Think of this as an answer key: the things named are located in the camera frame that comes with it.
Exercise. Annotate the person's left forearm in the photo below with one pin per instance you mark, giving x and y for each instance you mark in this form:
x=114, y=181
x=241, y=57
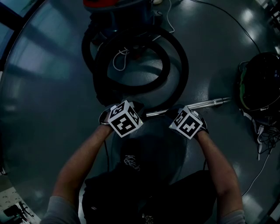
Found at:
x=81, y=162

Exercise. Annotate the person's grey shirt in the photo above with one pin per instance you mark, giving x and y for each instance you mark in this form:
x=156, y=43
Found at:
x=61, y=211

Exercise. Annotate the silver metal vacuum wand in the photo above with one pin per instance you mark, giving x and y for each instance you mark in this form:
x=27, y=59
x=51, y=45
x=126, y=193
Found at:
x=201, y=104

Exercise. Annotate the person's right forearm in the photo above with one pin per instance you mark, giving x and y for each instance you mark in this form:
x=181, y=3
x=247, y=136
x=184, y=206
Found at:
x=221, y=166

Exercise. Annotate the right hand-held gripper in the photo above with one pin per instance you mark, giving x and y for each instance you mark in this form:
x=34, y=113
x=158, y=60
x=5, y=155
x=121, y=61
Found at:
x=187, y=123

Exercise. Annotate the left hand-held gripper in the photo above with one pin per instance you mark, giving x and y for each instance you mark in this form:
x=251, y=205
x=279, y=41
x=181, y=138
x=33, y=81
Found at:
x=123, y=119

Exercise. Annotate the blue and red vacuum cleaner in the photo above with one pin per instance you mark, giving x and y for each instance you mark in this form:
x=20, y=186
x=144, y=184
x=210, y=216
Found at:
x=131, y=15

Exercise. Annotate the black helmet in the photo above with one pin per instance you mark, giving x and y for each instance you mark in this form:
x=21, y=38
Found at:
x=260, y=81

